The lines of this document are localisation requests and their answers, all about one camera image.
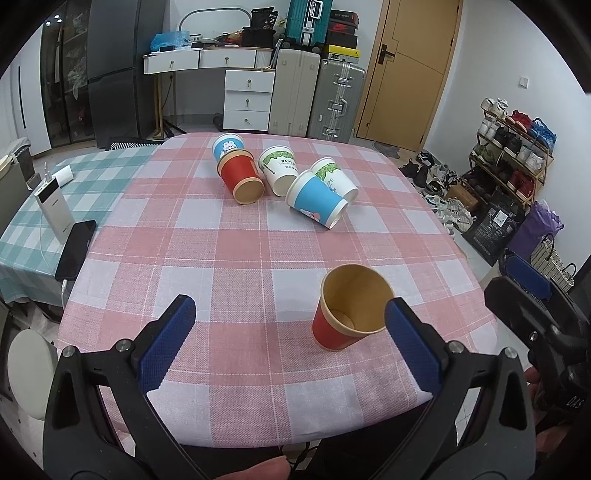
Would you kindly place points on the black paper bag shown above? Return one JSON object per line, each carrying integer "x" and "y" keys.
{"x": 494, "y": 226}

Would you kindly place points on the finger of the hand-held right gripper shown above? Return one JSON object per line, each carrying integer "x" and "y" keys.
{"x": 528, "y": 274}
{"x": 512, "y": 300}

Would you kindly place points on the pile of shoes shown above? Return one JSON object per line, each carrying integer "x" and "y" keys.
{"x": 438, "y": 189}

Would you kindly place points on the blue plastic bag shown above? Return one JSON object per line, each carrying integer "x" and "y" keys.
{"x": 168, "y": 40}

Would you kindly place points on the green checked tablecloth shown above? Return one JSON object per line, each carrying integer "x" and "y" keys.
{"x": 101, "y": 184}

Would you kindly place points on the arched mirror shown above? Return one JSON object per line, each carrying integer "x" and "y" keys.
{"x": 212, "y": 14}

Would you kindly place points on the shoe rack with shoes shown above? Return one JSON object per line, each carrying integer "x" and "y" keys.
{"x": 512, "y": 143}

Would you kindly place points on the white power bank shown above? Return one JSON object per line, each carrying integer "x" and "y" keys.
{"x": 53, "y": 212}

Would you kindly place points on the dark grey refrigerator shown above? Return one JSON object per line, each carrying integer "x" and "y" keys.
{"x": 122, "y": 69}

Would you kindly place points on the white light switch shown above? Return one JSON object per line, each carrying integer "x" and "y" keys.
{"x": 523, "y": 82}

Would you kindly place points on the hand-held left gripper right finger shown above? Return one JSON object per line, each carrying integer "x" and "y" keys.
{"x": 412, "y": 348}

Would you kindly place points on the black red shoe box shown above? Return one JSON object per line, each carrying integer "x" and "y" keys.
{"x": 344, "y": 19}

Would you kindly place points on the black smartphone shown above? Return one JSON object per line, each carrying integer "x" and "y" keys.
{"x": 76, "y": 249}

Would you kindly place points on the white desk with drawers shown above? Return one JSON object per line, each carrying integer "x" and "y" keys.
{"x": 198, "y": 60}

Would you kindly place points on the person's right hand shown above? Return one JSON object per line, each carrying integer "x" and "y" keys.
{"x": 556, "y": 441}

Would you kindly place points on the purple plastic bag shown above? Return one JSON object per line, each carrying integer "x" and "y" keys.
{"x": 535, "y": 228}

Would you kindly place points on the black yellow shoe box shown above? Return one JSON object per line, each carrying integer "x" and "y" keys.
{"x": 341, "y": 52}

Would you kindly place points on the teal suitcase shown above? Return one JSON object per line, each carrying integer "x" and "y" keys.
{"x": 307, "y": 23}

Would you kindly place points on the glass door cabinet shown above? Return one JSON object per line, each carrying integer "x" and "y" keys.
{"x": 67, "y": 78}

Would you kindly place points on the black fabric bag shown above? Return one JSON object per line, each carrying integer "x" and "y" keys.
{"x": 258, "y": 36}

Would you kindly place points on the blue rabbit paper cup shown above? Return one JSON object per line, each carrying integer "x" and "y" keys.
{"x": 227, "y": 146}
{"x": 318, "y": 198}

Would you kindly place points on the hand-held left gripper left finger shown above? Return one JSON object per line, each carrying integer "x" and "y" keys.
{"x": 168, "y": 344}

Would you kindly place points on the white drawer unit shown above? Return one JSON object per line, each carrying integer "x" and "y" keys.
{"x": 247, "y": 99}

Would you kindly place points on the wooden door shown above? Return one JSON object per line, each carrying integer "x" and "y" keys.
{"x": 406, "y": 74}

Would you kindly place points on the white round stool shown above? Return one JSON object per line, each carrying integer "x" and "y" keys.
{"x": 30, "y": 374}

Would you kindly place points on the red paper cup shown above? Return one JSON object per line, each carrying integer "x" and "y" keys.
{"x": 341, "y": 327}
{"x": 238, "y": 175}

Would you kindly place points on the striped floor mat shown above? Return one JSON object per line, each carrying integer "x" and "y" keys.
{"x": 134, "y": 143}

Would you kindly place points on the beige suitcase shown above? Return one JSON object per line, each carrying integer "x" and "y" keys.
{"x": 293, "y": 92}

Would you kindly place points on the white green paper cup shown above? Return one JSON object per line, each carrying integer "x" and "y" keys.
{"x": 277, "y": 168}
{"x": 339, "y": 180}

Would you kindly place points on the pink checked tablecloth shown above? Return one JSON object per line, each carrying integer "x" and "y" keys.
{"x": 221, "y": 277}

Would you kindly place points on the grey doormat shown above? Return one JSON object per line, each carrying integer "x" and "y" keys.
{"x": 387, "y": 150}

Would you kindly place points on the silver suitcase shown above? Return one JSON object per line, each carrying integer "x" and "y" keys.
{"x": 334, "y": 101}

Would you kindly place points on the small white charger box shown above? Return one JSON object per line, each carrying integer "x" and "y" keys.
{"x": 63, "y": 175}

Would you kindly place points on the woven basket bag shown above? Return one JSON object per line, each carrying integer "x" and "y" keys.
{"x": 551, "y": 261}

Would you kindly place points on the brown cardboard box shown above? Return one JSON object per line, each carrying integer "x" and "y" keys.
{"x": 464, "y": 196}

